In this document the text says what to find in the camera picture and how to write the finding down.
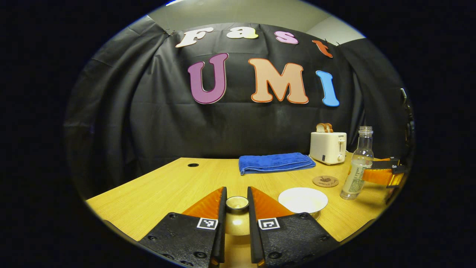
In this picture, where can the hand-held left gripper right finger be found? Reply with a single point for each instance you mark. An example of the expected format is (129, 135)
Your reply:
(253, 230)

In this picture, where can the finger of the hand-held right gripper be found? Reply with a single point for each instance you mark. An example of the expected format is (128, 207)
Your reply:
(386, 163)
(379, 176)

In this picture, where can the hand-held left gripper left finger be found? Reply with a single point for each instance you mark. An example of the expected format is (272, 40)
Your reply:
(222, 230)

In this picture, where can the yellow ceramic teacup lid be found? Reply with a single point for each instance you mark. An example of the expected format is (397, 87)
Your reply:
(237, 223)

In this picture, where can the clear plastic water bottle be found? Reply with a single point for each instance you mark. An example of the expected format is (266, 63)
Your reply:
(357, 175)

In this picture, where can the round wooden coaster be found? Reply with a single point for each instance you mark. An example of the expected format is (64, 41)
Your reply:
(325, 181)

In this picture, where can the yellow ceramic teacup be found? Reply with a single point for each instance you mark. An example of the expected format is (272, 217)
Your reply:
(303, 199)

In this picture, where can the white toaster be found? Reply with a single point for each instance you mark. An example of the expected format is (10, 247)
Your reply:
(327, 149)

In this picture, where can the toast bread slice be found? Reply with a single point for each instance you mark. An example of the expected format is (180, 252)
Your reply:
(320, 128)
(329, 127)

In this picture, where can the blue folded towel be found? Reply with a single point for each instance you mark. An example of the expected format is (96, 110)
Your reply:
(275, 163)

